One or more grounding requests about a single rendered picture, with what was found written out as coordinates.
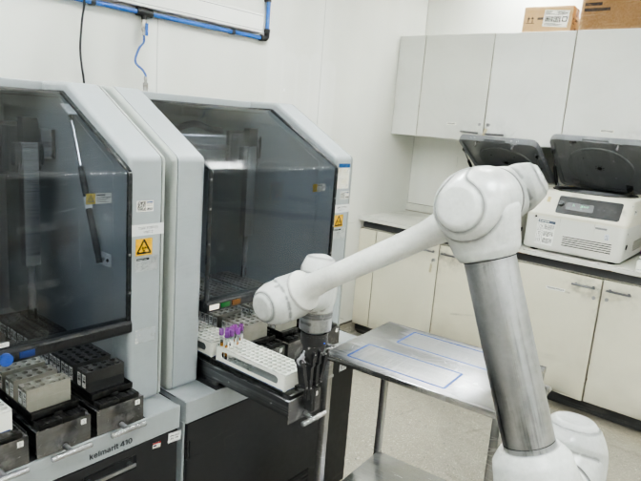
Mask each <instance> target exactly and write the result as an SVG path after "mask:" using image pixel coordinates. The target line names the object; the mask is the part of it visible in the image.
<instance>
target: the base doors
mask: <svg viewBox="0 0 641 481"><path fill-rule="evenodd" d="M392 236H395V235H394V234H390V233H385V232H381V231H376V230H371V229H367V228H362V227H361V230H360V240H359V251H358V252H360V251H362V250H363V249H365V248H367V247H370V246H372V245H374V244H376V243H378V242H380V241H384V240H386V239H388V238H390V237H392ZM426 250H430V251H433V250H434V251H435V252H434V253H431V252H427V251H421V252H419V253H417V254H414V255H412V256H410V257H407V258H405V259H403V260H400V261H396V262H394V263H392V264H389V265H387V266H385V267H383V268H380V269H378V270H376V271H373V272H371V273H368V274H366V275H363V276H361V277H359V278H357V279H356V282H355V293H354V303H353V314H352V323H355V324H360V325H363V326H366V327H369V328H372V329H374V328H376V327H378V326H380V325H382V324H386V323H388V322H392V323H395V324H401V325H405V326H408V327H412V328H415V329H419V330H421V331H425V332H428V333H431V334H435V335H438V336H442V337H445V338H448V339H451V340H455V341H458V342H462V343H465V344H469V345H474V346H478V347H480V348H482V346H481V341H480V336H479V332H478V327H477V323H476V319H475V314H474V309H473V305H472V300H471V296H470V292H469V287H468V282H467V277H466V273H465V268H464V264H463V263H460V262H458V261H457V259H456V258H451V257H448V256H443V255H441V253H446V254H447V255H451V256H454V255H453V253H452V251H451V248H450V246H446V245H440V244H439V245H436V246H433V247H430V248H428V249H426ZM432 259H435V261H433V262H431V260H432ZM430 264H432V268H431V272H429V271H428V270H429V266H430ZM518 264H519V268H520V273H521V278H522V283H523V287H524V291H525V296H526V300H527V309H528V313H529V317H530V322H531V326H532V331H533V336H534V341H535V344H536V349H537V354H538V358H539V363H540V365H541V366H546V367H547V372H546V373H545V378H544V385H546V386H549V387H551V388H552V391H555V392H557V393H560V394H563V395H566V396H568V397H571V398H573V399H576V400H579V401H582V398H583V392H584V388H585V392H584V398H583V401H585V402H588V403H591V404H593V405H596V406H598V407H601V408H606V409H609V410H612V411H615V412H618V413H621V414H624V415H627V416H629V417H632V418H635V419H638V420H641V287H639V286H634V285H629V284H625V283H620V282H613V281H608V280H601V279H597V278H593V277H588V276H584V275H579V274H575V273H570V272H567V271H562V270H558V269H553V268H549V267H544V266H541V265H536V264H532V263H527V262H523V261H518ZM603 281H604V285H603ZM572 282H577V283H578V284H582V285H586V286H590V287H593V286H594V287H595V290H593V289H589V288H585V287H581V286H577V285H573V284H571V283H572ZM547 285H548V286H553V287H558V288H563V289H565V292H561V291H557V290H552V289H547V288H546V286H547ZM602 286H603V291H602ZM610 289H611V291H613V292H618V293H622V294H627V295H628V294H631V298H630V297H625V296H621V295H617V294H612V293H609V292H606V290H610ZM601 291H602V296H601ZM592 296H594V297H595V300H593V299H592V298H591V297H592ZM600 297H601V302H600ZM606 298H608V299H609V301H608V302H605V299H606ZM599 302H600V307H599ZM598 307H599V312H598ZM597 313H598V318H597ZM596 318H597V322H596ZM595 324H596V328H595ZM594 328H595V334H594ZM593 334H594V339H593ZM592 339H593V345H592ZM591 345H592V349H591ZM590 351H591V355H590ZM589 356H590V359H589ZM588 366H589V371H588ZM587 371H588V376H587ZM586 376H587V381H586ZM585 382H586V386H585Z"/></svg>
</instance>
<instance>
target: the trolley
mask: <svg viewBox="0 0 641 481"><path fill-rule="evenodd" d="M334 363H337V364H340V365H342V366H347V367H350V368H353V369H356V370H357V371H360V372H363V373H366V374H369V375H371V376H374V377H377V378H380V379H381V387H380V397H379V405H378V415H377V425H376V434H375V443H374V452H373V455H372V456H371V457H370V458H368V459H367V460H366V461H365V462H364V463H362V464H361V465H360V466H359V467H357V468H356V469H355V470H354V471H352V472H351V473H350V474H349V475H347V476H346V477H345V478H344V479H343V480H342V481H446V480H444V479H443V478H441V477H438V476H436V475H434V474H431V473H429V472H427V471H423V470H421V469H418V468H416V467H414V466H412V465H409V464H407V463H405V462H403V461H401V460H399V459H396V458H394V457H392V456H389V455H387V454H385V453H383V452H382V444H383V427H384V418H385V410H386V400H387V391H388V382H390V383H393V384H396V385H399V386H402V387H406V388H409V389H412V390H415V391H417V392H420V393H422V394H425V395H428V396H431V397H433V398H436V399H439V400H442V401H445V402H448V403H449V404H452V405H455V406H458V407H461V408H465V409H468V410H471V411H474V412H477V413H479V414H482V415H484V416H487V417H490V418H492V425H491V432H490V437H489V444H488V451H487V458H486V469H485V476H484V481H493V470H492V458H493V456H494V454H495V452H496V450H497V449H498V448H499V447H500V442H501V434H500V431H499V426H498V421H497V417H496V412H495V407H494V404H493V399H492V394H491V390H490V385H489V380H488V376H487V372H486V363H485V359H484V354H483V350H482V349H481V348H480V347H478V346H474V345H469V344H465V343H462V342H458V341H455V340H451V339H448V338H445V337H442V336H438V335H435V334H431V333H428V332H425V331H421V330H419V329H415V328H412V327H408V326H405V325H401V324H395V323H392V322H388V323H386V324H382V325H380V326H378V327H376V328H374V329H372V330H370V331H368V332H366V333H364V334H362V335H361V336H358V337H356V338H354V339H352V340H350V341H348V342H346V343H344V344H342V345H339V346H337V347H335V348H332V349H330V353H329V356H328V358H327V362H326V367H325V371H324V374H323V379H322V384H321V397H320V412H322V411H324V410H325V411H326V412H327V414H326V415H325V416H323V417H321V418H320V419H319V430H318V443H317V454H316V466H315V477H314V481H323V476H324V464H325V454H326V442H327V431H328V419H329V409H330V397H331V386H332V375H333V364H334Z"/></svg>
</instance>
